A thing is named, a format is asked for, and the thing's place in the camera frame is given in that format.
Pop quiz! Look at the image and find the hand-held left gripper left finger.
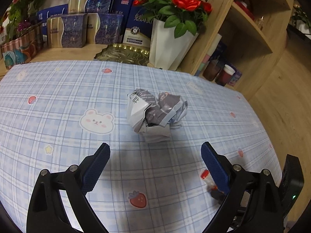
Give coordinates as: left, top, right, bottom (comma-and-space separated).
26, 143, 110, 233

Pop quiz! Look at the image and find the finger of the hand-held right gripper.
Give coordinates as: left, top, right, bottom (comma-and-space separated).
210, 189, 228, 205

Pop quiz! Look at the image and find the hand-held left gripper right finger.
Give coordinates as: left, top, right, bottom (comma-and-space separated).
201, 142, 284, 233

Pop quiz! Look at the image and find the small red and white wrapper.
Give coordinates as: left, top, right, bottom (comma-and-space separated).
200, 170, 218, 190

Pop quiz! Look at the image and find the grey paper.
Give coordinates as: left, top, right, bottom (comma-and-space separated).
127, 88, 189, 143

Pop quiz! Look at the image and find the blue checked tablecloth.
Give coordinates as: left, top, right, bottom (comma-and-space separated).
0, 59, 283, 233

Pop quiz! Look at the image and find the red cup white liner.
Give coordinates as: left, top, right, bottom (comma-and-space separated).
215, 64, 235, 87

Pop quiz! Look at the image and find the small purple box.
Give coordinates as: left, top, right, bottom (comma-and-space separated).
227, 64, 243, 88

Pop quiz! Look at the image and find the dark brown glass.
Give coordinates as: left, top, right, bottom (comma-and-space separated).
203, 59, 223, 82

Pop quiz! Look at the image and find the stack of pastel cups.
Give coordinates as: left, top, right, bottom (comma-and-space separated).
194, 34, 223, 77

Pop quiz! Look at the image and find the dark blue printed box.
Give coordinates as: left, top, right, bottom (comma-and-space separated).
215, 41, 228, 62

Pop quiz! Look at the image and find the gold embossed tray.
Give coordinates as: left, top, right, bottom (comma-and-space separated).
93, 43, 150, 66

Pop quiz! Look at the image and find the red rose plant white pot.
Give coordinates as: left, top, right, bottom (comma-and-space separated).
133, 0, 216, 70

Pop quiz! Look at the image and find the wooden shelf unit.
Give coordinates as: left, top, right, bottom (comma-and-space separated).
181, 0, 296, 98

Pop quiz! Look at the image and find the black stone ledge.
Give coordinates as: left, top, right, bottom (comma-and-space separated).
287, 25, 311, 42

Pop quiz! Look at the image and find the pink striped tin box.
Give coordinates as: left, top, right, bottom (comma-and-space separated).
0, 35, 41, 70

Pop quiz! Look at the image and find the blue white emblem box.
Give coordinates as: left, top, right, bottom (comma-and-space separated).
123, 3, 156, 48

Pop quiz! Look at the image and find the small potted plant white pot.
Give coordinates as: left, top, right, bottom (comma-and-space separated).
290, 3, 311, 28

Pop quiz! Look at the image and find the dark blue flat carton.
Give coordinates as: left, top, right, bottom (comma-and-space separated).
36, 4, 70, 36

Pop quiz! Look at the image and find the red gift basket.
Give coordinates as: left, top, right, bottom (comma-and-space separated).
234, 0, 256, 21

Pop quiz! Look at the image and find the dark blue tall carton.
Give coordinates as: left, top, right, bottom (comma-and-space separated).
112, 0, 135, 15

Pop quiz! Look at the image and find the pink blossom plant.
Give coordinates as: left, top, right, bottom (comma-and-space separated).
0, 0, 67, 42

